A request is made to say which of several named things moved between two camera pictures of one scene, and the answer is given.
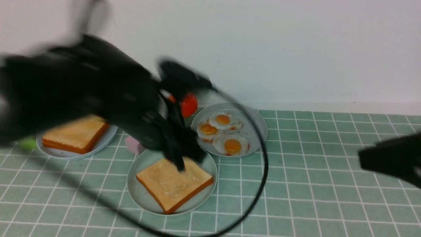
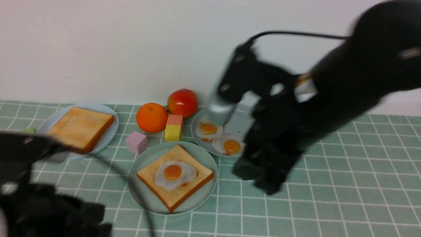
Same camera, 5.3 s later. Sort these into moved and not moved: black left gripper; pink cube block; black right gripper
Moved: black right gripper; black left gripper
Not moved: pink cube block
